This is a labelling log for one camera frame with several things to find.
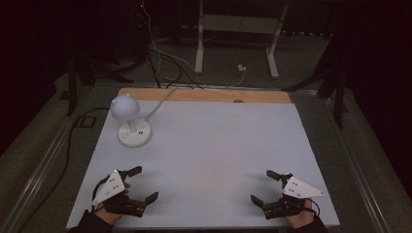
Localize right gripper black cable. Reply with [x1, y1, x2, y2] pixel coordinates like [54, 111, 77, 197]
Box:
[304, 197, 322, 217]

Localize white lamp cable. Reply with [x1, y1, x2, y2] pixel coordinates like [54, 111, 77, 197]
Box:
[142, 86, 179, 120]

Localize person's right hand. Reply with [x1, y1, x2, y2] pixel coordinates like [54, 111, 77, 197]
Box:
[285, 198, 316, 229]

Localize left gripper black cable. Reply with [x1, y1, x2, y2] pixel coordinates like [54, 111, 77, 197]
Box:
[91, 174, 113, 204]

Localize thin white cable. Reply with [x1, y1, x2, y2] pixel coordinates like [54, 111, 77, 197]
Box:
[141, 0, 208, 86]

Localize black cable bundle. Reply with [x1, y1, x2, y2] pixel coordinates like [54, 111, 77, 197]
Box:
[146, 45, 204, 90]

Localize black stand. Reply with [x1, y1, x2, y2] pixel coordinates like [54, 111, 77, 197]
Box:
[281, 32, 350, 129]
[66, 52, 134, 117]

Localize person's left hand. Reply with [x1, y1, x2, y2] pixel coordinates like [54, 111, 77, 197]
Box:
[93, 203, 123, 226]

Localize white round-headed desk lamp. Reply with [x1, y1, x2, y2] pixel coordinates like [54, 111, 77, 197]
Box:
[110, 92, 153, 149]

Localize black floor cable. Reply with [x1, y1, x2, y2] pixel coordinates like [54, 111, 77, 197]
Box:
[17, 107, 111, 232]

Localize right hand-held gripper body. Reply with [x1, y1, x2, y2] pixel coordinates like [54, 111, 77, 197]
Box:
[261, 176, 326, 220]

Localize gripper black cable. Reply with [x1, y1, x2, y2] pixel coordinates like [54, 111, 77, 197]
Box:
[304, 197, 322, 217]
[91, 174, 113, 204]

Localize white metal stand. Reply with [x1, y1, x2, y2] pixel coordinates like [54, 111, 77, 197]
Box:
[193, 0, 290, 80]

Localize pale grey table mat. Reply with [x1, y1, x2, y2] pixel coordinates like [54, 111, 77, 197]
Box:
[66, 99, 340, 230]

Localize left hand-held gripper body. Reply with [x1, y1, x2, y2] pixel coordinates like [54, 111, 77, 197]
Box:
[91, 169, 147, 218]

